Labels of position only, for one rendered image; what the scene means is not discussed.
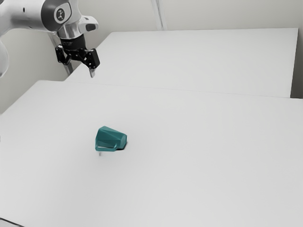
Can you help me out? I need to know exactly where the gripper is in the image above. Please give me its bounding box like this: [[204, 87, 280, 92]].
[[55, 34, 101, 79]]

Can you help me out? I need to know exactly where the teal faceted mug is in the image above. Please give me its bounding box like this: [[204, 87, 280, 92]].
[[95, 126, 128, 152]]

